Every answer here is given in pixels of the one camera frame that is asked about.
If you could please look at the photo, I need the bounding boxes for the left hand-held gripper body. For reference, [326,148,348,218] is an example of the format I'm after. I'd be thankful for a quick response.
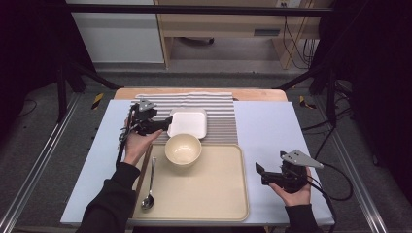
[130,98,160,137]

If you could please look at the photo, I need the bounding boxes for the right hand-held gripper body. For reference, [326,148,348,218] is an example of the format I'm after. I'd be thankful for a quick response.
[279,149,325,194]

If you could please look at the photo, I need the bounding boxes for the white square plate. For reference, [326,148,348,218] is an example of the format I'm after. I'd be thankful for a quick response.
[166,108,208,140]

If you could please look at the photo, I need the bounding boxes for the beige bowl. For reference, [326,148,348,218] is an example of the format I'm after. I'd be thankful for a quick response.
[164,133,203,168]

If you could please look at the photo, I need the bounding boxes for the brown wooden chopsticks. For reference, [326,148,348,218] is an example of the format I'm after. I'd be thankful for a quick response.
[134,144,154,197]

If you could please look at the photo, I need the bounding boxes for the metal spoon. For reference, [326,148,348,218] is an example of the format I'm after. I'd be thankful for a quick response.
[141,156,157,211]

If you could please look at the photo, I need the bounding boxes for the beige plastic tray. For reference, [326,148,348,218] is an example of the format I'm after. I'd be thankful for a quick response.
[129,143,251,222]

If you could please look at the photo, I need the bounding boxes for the person's right hand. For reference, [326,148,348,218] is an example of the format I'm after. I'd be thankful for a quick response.
[268,168,314,208]

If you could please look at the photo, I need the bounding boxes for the person's left hand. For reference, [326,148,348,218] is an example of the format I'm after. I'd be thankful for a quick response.
[123,117,164,167]

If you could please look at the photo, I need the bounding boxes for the light blue table sheet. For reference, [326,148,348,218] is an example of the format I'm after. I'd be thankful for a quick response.
[59,99,335,227]

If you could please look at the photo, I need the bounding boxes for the yellow black hazard tape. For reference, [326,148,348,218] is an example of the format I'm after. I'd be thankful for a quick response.
[91,92,105,111]
[298,95,317,110]

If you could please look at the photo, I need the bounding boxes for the striped placemat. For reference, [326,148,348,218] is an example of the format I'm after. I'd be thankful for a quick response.
[130,92,239,146]

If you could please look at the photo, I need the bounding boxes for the black metal stand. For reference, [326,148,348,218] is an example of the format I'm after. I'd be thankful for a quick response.
[56,59,122,124]
[275,64,339,129]

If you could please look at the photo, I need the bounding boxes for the white cabinet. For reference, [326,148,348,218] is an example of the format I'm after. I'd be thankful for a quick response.
[65,0,165,64]

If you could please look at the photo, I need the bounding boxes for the light wooden desk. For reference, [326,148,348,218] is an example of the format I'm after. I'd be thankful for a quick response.
[154,0,334,70]

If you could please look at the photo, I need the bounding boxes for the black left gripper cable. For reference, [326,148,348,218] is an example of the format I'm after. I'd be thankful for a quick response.
[116,103,138,169]

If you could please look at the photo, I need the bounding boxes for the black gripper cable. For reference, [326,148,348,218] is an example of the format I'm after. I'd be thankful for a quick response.
[304,163,355,233]
[116,103,138,169]

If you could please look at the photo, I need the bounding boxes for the black floor cable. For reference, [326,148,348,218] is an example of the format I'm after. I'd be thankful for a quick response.
[300,106,354,159]

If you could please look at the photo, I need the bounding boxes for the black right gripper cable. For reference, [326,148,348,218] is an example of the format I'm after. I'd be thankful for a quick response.
[304,163,355,233]

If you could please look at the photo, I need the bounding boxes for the aluminium floor rail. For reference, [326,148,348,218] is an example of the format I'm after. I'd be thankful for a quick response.
[0,93,82,233]
[312,96,390,233]

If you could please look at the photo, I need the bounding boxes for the black horizontal frame bar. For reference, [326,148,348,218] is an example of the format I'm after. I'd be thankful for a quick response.
[66,3,334,17]

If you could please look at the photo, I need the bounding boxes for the hanging black cables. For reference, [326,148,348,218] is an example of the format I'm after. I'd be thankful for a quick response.
[281,16,320,71]

